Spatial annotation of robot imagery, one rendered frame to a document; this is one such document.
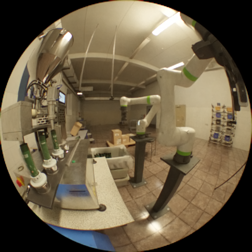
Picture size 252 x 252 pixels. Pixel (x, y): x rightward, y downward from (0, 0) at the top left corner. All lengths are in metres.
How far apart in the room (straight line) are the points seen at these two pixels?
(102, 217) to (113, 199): 0.15
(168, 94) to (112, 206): 0.73
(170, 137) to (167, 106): 0.18
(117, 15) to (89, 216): 3.86
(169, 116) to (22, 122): 0.71
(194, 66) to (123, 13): 3.09
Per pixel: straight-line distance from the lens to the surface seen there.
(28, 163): 0.29
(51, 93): 0.44
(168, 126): 0.48
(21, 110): 0.41
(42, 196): 0.33
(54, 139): 0.45
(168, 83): 0.51
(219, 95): 5.33
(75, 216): 0.58
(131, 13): 3.40
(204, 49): 0.27
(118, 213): 0.53
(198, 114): 5.37
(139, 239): 1.26
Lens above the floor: 1.25
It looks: 8 degrees down
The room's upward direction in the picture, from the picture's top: 1 degrees counter-clockwise
